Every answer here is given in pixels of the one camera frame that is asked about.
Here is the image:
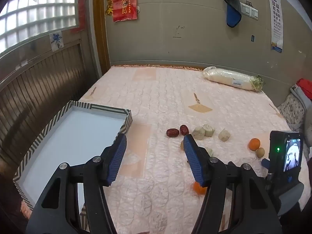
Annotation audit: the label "striped cardboard box tray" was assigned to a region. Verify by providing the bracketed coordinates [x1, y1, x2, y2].
[13, 100, 133, 232]

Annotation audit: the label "red paper strip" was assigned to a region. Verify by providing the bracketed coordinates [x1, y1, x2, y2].
[71, 0, 86, 33]

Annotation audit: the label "blue flower sticker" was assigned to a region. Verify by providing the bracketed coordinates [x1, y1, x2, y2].
[49, 31, 64, 52]

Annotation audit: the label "pink quilted bedspread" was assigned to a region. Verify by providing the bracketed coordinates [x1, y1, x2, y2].
[21, 65, 312, 234]

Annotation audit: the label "wrapped white radish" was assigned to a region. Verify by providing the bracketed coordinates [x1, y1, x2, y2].
[203, 66, 264, 92]

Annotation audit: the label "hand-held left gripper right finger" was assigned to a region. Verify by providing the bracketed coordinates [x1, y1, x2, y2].
[183, 134, 283, 234]

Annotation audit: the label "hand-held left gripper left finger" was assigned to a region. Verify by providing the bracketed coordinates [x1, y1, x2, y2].
[26, 134, 127, 234]

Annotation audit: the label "ribbed metal door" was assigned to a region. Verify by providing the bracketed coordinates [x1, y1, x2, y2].
[0, 30, 103, 176]

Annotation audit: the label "red cloth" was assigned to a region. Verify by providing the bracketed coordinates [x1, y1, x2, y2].
[296, 78, 312, 93]

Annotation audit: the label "orange mandarin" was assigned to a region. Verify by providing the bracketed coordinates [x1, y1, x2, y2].
[192, 182, 207, 195]
[248, 138, 261, 151]

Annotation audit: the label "glass block window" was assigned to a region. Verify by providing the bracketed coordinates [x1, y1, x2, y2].
[0, 0, 80, 54]

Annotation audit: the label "blue grey hanging cloth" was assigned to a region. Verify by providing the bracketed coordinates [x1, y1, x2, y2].
[220, 0, 242, 28]

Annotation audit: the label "white wall switches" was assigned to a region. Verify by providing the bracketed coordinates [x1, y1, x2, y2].
[239, 1, 259, 20]

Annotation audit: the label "eye chart poster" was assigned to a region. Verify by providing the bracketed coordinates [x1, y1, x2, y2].
[268, 0, 284, 53]

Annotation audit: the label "grey folded cloth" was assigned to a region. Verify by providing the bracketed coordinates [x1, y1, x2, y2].
[290, 85, 312, 109]

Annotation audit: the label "wooden door frame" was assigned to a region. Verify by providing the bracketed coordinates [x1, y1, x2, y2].
[93, 0, 111, 76]

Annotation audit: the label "red wall calendar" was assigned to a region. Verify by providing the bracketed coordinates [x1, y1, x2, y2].
[112, 0, 139, 22]

